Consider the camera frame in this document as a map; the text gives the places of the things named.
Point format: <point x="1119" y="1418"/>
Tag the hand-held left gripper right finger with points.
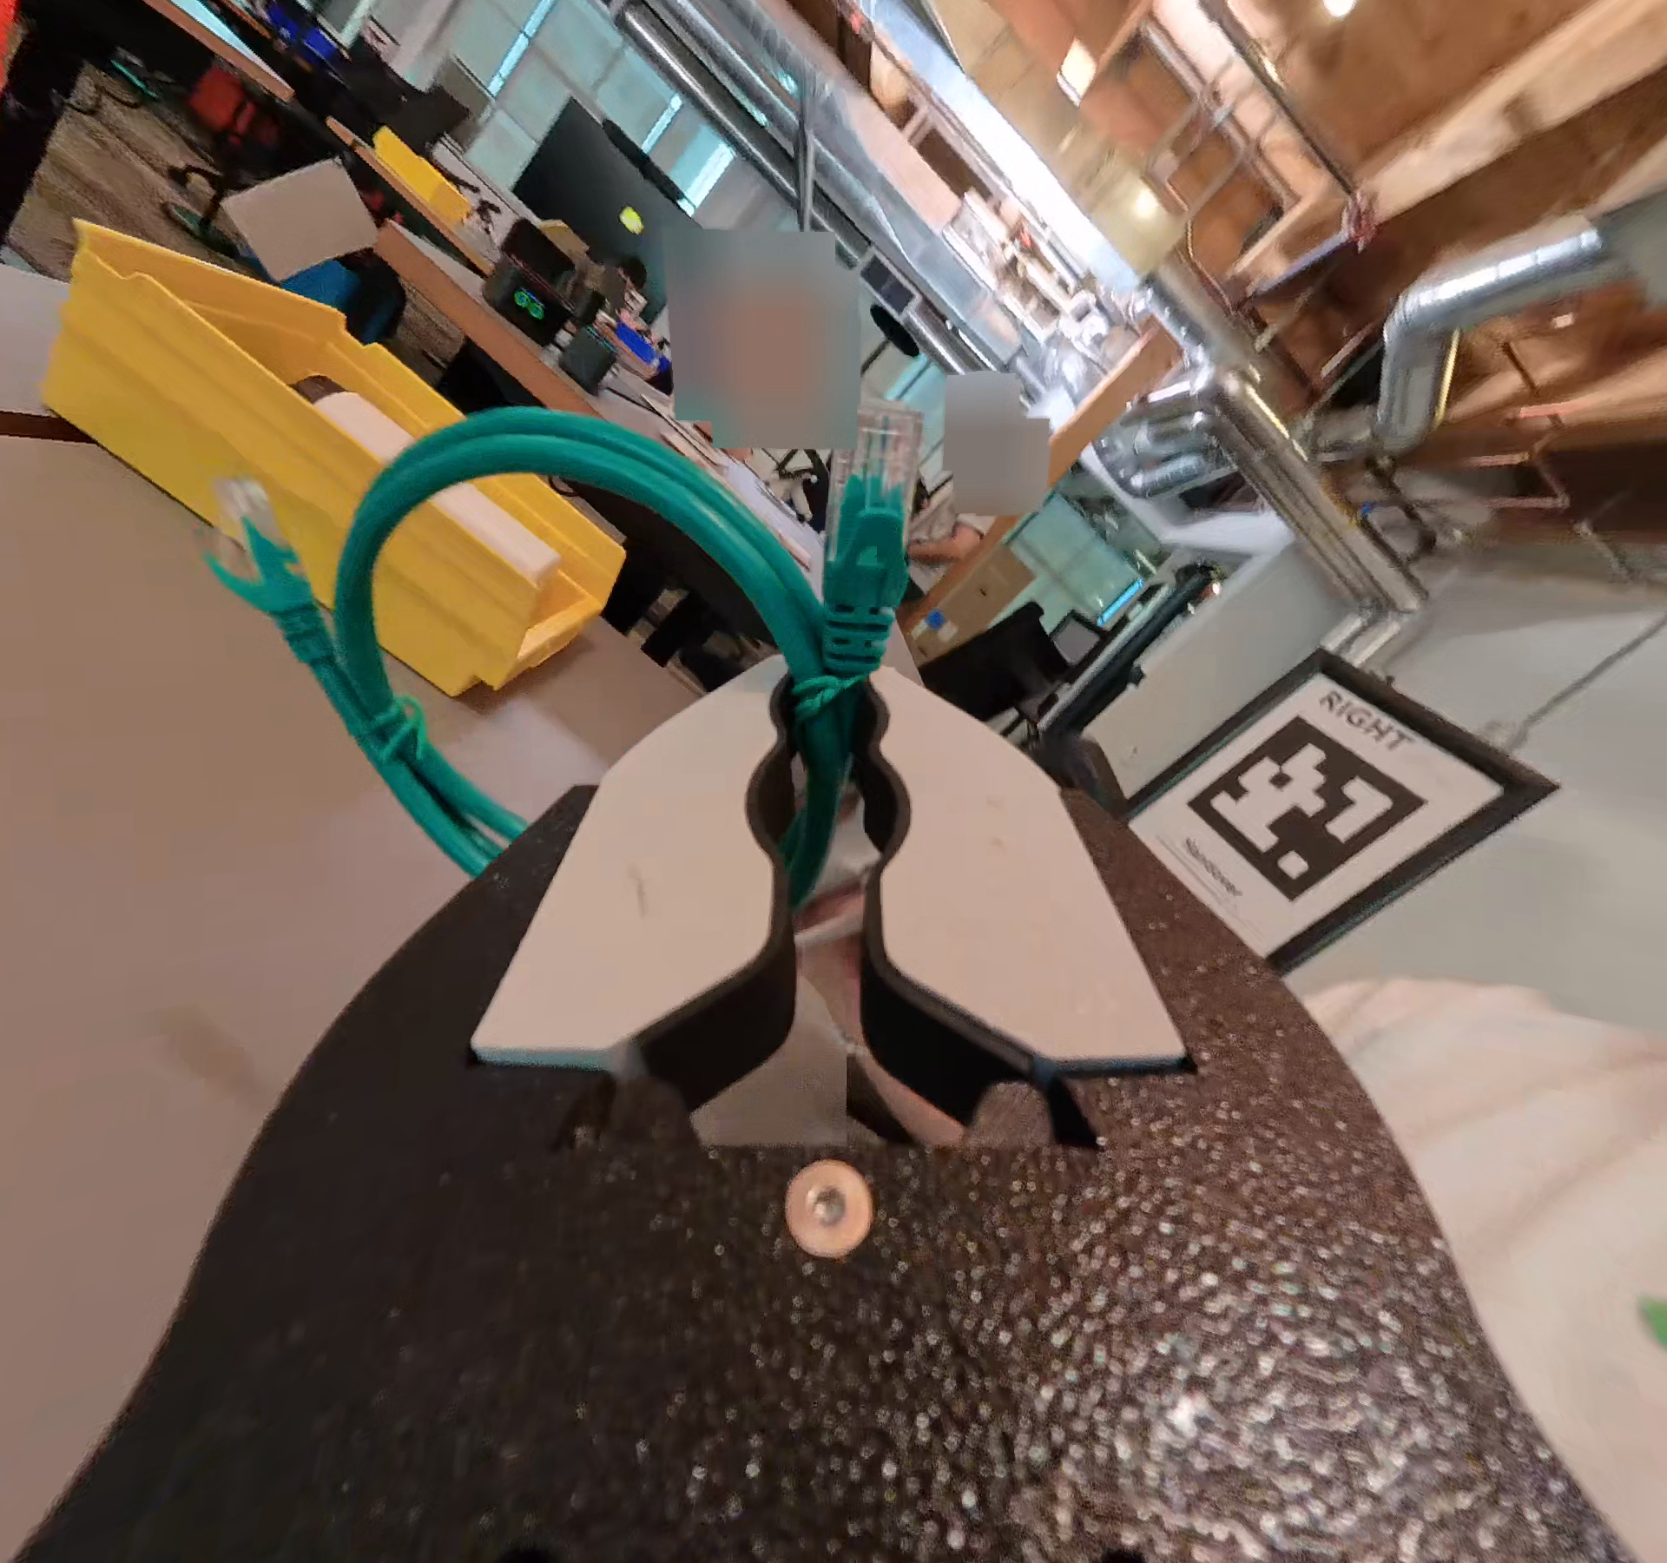
<point x="1028" y="938"/>

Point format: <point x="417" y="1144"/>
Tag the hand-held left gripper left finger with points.
<point x="628" y="938"/>

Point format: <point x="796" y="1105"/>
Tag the white cylinder with black cap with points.
<point x="470" y="522"/>

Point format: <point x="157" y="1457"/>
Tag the yellow plastic bin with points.
<point x="182" y="391"/>
<point x="417" y="174"/>

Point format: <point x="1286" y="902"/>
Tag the framed marker poster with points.
<point x="1330" y="809"/>

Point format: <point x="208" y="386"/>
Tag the grey desk with wooden edge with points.
<point x="654" y="456"/>

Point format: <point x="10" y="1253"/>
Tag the small black box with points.
<point x="589" y="357"/>

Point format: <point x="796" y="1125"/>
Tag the black clock with green display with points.
<point x="526" y="302"/>

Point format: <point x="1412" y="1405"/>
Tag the black television screen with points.
<point x="600" y="170"/>

